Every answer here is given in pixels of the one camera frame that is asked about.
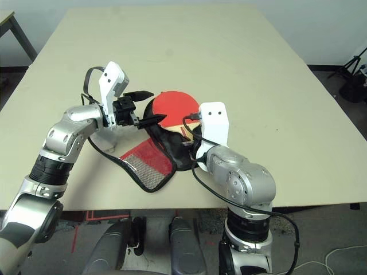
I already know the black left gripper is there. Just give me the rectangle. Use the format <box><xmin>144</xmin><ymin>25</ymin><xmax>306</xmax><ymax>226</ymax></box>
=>
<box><xmin>112</xmin><ymin>90</ymin><xmax>168</xmax><ymax>129</ymax></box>

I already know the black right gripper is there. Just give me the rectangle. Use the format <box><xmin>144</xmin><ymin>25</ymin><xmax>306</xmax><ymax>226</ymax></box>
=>
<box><xmin>182</xmin><ymin>133</ymin><xmax>202</xmax><ymax>153</ymax></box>

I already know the red black paddle case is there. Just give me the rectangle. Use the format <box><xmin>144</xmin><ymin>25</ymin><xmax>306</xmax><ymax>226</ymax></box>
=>
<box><xmin>87</xmin><ymin>91</ymin><xmax>201</xmax><ymax>193</ymax></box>

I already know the red ping-pong paddle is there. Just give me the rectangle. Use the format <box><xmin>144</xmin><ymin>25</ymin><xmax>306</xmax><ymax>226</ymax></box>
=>
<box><xmin>151</xmin><ymin>91</ymin><xmax>201</xmax><ymax>141</ymax></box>

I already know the white plush zipper charm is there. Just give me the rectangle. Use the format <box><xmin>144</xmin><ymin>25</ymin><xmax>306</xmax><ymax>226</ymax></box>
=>
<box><xmin>94</xmin><ymin>125</ymin><xmax>118</xmax><ymax>152</ymax></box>

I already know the grey robot right leg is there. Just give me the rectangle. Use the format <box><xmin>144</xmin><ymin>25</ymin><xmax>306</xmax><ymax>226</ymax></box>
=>
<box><xmin>169</xmin><ymin>216</ymin><xmax>209</xmax><ymax>275</ymax></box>

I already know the grey robot leg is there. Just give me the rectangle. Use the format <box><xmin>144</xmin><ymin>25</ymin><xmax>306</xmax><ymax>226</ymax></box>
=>
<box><xmin>83</xmin><ymin>216</ymin><xmax>147</xmax><ymax>275</ymax></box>
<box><xmin>169</xmin><ymin>216</ymin><xmax>209</xmax><ymax>275</ymax></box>

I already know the grey robot left leg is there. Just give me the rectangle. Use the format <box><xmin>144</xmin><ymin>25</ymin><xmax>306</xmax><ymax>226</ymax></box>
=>
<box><xmin>83</xmin><ymin>216</ymin><xmax>147</xmax><ymax>275</ymax></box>

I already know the black framed side table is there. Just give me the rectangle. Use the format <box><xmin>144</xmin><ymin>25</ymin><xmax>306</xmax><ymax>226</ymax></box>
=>
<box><xmin>0</xmin><ymin>10</ymin><xmax>38</xmax><ymax>62</ymax></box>

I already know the black tripod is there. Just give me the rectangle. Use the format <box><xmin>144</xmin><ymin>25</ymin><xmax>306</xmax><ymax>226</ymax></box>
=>
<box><xmin>328</xmin><ymin>45</ymin><xmax>367</xmax><ymax>104</ymax></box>

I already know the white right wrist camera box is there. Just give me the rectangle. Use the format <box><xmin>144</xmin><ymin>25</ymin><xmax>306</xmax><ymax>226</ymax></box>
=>
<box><xmin>196</xmin><ymin>101</ymin><xmax>231</xmax><ymax>172</ymax></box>

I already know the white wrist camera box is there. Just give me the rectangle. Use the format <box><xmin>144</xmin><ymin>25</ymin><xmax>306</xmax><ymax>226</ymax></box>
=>
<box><xmin>196</xmin><ymin>101</ymin><xmax>231</xmax><ymax>172</ymax></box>
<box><xmin>98</xmin><ymin>61</ymin><xmax>130</xmax><ymax>131</ymax></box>

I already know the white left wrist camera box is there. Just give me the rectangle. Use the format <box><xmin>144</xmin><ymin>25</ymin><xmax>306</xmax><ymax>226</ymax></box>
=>
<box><xmin>98</xmin><ymin>61</ymin><xmax>130</xmax><ymax>131</ymax></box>

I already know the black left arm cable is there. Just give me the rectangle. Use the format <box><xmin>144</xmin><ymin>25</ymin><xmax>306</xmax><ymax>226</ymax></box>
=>
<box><xmin>81</xmin><ymin>66</ymin><xmax>106</xmax><ymax>105</ymax></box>

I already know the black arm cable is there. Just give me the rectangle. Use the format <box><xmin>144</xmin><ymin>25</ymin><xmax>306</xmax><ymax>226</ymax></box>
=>
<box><xmin>81</xmin><ymin>66</ymin><xmax>106</xmax><ymax>105</ymax></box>
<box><xmin>182</xmin><ymin>113</ymin><xmax>302</xmax><ymax>275</ymax></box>

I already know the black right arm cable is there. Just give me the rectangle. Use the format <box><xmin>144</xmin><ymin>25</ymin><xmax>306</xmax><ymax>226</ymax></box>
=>
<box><xmin>182</xmin><ymin>113</ymin><xmax>302</xmax><ymax>275</ymax></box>

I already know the white floor cable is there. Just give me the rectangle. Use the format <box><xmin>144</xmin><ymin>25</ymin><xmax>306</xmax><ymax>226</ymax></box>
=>
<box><xmin>295</xmin><ymin>245</ymin><xmax>367</xmax><ymax>275</ymax></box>

